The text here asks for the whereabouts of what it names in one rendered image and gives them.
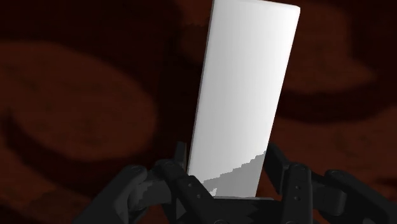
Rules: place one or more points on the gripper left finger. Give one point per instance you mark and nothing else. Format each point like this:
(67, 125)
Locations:
(183, 189)

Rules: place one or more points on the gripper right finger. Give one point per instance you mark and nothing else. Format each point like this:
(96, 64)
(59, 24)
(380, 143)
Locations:
(297, 192)

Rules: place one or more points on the white rectangular slab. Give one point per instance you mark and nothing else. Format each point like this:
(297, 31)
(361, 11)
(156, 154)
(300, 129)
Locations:
(242, 93)

